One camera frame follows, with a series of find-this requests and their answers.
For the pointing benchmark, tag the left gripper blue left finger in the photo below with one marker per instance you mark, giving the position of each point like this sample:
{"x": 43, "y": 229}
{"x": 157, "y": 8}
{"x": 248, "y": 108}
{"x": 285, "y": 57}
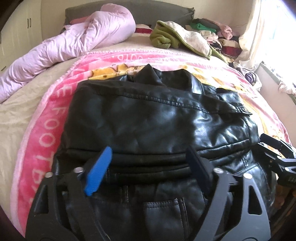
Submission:
{"x": 98, "y": 169}

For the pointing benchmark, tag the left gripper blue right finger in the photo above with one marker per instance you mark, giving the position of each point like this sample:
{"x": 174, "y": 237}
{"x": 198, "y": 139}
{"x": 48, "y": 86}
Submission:
{"x": 202, "y": 170}

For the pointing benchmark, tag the black leather jacket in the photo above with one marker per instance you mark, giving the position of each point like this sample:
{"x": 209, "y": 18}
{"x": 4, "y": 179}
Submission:
{"x": 149, "y": 120}

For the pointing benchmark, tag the pile of assorted clothes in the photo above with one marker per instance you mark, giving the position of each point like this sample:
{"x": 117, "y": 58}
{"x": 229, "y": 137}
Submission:
{"x": 219, "y": 36}

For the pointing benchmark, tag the pink cartoon fleece blanket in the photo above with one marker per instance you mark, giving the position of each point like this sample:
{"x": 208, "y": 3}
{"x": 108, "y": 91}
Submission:
{"x": 42, "y": 135}

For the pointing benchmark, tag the purple patterned bag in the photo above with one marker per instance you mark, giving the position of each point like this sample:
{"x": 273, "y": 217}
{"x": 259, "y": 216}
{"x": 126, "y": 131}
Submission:
{"x": 251, "y": 77}

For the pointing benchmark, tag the cream curtain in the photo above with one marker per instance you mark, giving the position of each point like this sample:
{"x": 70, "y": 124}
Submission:
{"x": 256, "y": 40}

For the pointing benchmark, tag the green and cream blanket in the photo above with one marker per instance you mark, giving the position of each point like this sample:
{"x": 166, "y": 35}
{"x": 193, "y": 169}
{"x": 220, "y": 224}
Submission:
{"x": 169, "y": 34}

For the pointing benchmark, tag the red striped pillow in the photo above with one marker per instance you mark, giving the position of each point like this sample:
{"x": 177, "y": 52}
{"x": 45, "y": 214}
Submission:
{"x": 143, "y": 29}

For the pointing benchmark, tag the lilac rolled duvet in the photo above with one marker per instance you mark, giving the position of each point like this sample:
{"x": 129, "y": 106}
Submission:
{"x": 111, "y": 25}

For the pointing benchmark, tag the dark grey headboard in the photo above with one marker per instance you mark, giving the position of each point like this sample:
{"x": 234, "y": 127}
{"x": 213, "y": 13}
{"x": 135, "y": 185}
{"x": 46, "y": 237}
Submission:
{"x": 144, "y": 12}

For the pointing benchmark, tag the cream wardrobe with handles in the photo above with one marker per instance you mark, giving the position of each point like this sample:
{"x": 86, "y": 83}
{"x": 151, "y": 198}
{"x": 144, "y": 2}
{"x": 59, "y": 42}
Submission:
{"x": 21, "y": 33}

